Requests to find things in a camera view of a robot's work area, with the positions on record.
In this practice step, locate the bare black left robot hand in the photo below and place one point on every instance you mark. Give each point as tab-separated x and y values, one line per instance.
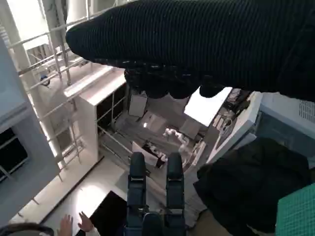
174	186

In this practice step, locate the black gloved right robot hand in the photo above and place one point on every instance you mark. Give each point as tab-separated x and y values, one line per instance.
197	44

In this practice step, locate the black laptop screen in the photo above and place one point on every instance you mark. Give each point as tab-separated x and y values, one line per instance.
110	211

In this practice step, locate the black jacket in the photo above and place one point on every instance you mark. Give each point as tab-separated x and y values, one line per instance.
246	182

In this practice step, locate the grey box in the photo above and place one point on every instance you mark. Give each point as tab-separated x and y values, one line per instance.
137	105

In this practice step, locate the white desk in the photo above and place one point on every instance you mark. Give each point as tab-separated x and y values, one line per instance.
73	196

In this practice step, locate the white shelf cabinet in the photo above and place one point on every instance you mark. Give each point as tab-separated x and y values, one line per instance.
86	118

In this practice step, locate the person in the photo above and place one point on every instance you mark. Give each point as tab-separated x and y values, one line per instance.
66	223

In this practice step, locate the green cutting mat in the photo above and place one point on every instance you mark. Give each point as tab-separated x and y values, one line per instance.
300	214

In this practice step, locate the white metal scaffold frame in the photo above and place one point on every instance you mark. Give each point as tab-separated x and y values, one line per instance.
58	66

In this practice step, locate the black framed wall screen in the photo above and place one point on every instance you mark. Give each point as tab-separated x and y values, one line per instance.
12	155

